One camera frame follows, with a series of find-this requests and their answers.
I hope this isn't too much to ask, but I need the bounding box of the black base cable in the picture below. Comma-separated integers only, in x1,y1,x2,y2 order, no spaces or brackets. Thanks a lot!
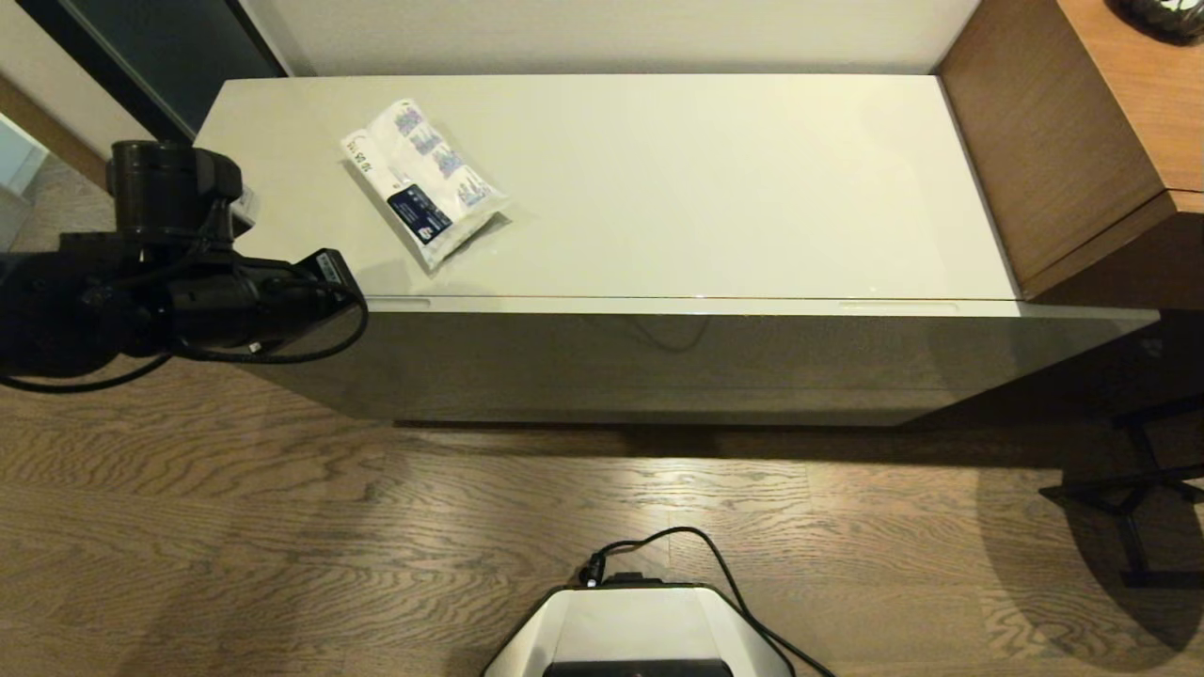
576,527,834,677

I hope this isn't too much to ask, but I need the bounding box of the white tissue pack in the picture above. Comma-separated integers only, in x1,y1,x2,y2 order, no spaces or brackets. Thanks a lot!
340,98,513,274

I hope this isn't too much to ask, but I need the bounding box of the pale blue white furniture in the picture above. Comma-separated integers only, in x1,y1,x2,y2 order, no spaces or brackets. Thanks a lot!
0,113,51,253

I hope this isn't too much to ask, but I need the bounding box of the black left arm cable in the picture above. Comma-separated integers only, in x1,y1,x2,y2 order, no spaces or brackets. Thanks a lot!
0,273,370,394

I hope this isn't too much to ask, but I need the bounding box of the dark decorative bowl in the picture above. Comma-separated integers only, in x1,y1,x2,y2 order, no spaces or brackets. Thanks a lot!
1108,0,1204,44

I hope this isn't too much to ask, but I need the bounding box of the beige glossy cabinet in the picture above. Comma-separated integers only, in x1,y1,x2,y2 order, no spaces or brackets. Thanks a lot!
193,75,1160,429

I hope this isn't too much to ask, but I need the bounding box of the dark glass door panel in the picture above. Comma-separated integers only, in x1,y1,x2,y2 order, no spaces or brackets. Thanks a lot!
19,0,289,147

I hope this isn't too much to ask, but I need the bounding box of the brown wooden cabinet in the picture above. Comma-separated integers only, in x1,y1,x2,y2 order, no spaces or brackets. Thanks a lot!
936,0,1204,313

